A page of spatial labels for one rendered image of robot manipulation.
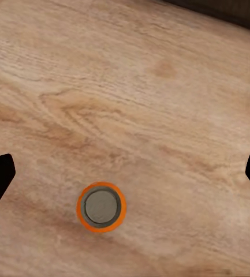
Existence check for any can of soda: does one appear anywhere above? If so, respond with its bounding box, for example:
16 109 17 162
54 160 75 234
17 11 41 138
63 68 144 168
77 182 126 234

